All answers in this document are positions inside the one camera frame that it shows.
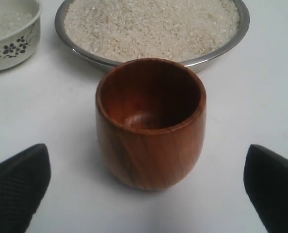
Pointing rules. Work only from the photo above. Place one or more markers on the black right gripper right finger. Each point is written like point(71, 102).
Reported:
point(265, 179)

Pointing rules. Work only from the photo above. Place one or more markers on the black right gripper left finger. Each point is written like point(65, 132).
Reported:
point(24, 179)

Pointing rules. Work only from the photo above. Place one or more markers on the brown wooden cup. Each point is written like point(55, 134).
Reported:
point(151, 122)

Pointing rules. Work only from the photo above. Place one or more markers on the cream ceramic floral bowl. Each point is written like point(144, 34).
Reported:
point(20, 29)

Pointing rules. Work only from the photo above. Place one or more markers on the rice heap in tray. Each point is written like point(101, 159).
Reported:
point(177, 30)

